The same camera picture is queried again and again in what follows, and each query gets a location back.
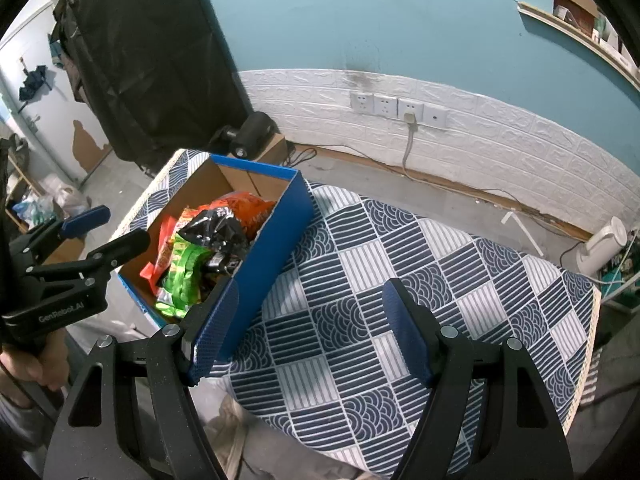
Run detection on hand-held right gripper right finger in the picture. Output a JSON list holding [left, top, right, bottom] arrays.
[[382, 277, 573, 480]]

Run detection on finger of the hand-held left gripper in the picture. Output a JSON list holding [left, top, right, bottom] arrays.
[[7, 205, 112, 266], [22, 230, 151, 286]]

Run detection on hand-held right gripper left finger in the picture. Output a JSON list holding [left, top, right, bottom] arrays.
[[42, 280, 241, 480]]

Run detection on red and yellow snack packet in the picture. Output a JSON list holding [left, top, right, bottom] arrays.
[[140, 215, 177, 291]]

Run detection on green snack packet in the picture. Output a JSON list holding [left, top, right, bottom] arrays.
[[154, 237, 218, 318]]

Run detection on black snack packet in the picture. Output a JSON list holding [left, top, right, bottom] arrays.
[[177, 207, 251, 278]]

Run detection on blue cardboard box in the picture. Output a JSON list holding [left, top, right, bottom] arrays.
[[119, 154, 316, 378]]

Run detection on large orange snack packet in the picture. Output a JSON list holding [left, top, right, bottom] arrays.
[[197, 191, 277, 241]]

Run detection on person's left hand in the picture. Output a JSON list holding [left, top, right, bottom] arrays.
[[0, 332, 70, 406]]

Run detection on clear plastic bags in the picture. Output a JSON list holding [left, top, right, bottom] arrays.
[[15, 175, 91, 226]]

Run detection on blue patterned tablecloth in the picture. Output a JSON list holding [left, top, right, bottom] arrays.
[[112, 149, 601, 476]]

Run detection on white door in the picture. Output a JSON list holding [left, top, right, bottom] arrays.
[[0, 0, 116, 186]]

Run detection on dark folded umbrella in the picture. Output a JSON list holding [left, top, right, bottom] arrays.
[[19, 65, 53, 106]]

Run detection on white plastic strip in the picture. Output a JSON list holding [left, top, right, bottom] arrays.
[[500, 210, 543, 256]]

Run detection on black studio light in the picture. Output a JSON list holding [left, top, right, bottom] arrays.
[[210, 111, 278, 158]]

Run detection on brown cardboard box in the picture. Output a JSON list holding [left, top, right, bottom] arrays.
[[227, 132, 291, 166]]

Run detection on white kettle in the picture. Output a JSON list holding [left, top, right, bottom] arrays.
[[580, 216, 628, 276]]

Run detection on white metal rack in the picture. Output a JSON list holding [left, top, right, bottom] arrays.
[[597, 240, 640, 311]]

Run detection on grey plug with cable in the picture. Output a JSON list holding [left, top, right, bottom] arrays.
[[400, 112, 421, 176]]

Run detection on white wall shelf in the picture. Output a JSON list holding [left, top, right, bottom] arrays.
[[517, 0, 640, 81]]

